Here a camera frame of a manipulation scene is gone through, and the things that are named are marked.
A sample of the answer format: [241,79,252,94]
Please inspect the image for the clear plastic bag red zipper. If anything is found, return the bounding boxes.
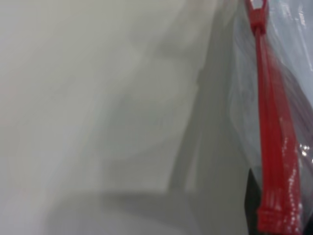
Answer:
[227,0,313,235]

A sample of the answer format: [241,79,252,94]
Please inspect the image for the red zipper slider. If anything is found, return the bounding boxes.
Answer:
[244,0,269,33]

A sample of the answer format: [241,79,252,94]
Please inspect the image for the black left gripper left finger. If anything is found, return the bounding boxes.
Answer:
[245,168,260,235]

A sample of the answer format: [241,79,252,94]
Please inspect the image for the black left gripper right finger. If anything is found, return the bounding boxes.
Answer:
[301,220,313,235]

